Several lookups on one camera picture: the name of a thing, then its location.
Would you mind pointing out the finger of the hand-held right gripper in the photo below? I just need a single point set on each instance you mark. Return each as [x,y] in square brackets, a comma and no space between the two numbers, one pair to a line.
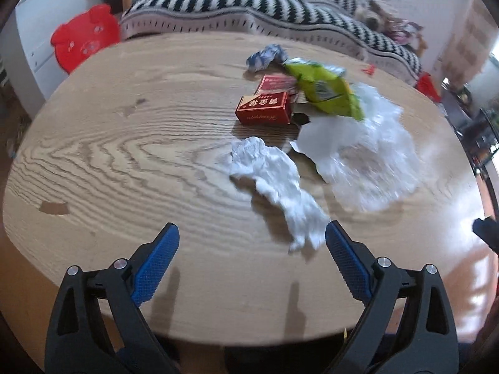
[485,233]

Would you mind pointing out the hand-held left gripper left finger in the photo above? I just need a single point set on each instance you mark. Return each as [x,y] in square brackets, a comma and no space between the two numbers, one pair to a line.
[156,261]

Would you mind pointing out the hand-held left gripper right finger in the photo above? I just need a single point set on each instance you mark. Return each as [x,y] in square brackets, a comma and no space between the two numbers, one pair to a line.
[347,261]

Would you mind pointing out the clear plastic bag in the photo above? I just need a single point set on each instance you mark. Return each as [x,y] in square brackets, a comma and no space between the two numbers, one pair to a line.
[382,163]

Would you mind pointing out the white tissue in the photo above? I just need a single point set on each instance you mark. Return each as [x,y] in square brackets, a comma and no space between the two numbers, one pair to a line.
[273,171]

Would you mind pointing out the red cardboard box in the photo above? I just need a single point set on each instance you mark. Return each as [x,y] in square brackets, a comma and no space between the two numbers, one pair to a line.
[275,83]
[263,109]

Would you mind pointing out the green snack bag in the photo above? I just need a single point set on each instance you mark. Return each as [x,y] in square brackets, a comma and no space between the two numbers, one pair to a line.
[323,87]

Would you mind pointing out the blue white wrapper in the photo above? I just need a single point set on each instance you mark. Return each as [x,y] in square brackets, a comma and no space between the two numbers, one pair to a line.
[267,56]

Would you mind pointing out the black metal shelf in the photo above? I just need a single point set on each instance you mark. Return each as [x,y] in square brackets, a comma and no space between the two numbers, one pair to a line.
[483,140]

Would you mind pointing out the red bag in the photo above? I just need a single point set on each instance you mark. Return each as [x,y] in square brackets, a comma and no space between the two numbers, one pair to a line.
[427,85]

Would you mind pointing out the small red scrap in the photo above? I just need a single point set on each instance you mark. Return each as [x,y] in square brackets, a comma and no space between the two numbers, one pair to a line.
[368,71]

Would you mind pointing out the beige curtain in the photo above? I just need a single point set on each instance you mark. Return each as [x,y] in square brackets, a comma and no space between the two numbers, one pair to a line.
[467,43]

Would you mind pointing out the pink patterned pillow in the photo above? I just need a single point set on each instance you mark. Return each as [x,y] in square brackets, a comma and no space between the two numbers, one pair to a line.
[405,31]

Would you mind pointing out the red plastic pig chair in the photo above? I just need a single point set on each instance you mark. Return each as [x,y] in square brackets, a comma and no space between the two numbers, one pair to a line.
[84,37]

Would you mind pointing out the brown plush toy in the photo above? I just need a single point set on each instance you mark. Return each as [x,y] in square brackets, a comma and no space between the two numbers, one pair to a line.
[376,13]

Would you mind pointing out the white cabinet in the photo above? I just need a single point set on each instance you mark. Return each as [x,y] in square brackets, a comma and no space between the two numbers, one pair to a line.
[43,27]

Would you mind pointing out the striped black-white sofa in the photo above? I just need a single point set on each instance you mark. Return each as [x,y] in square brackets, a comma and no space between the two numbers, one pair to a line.
[273,4]

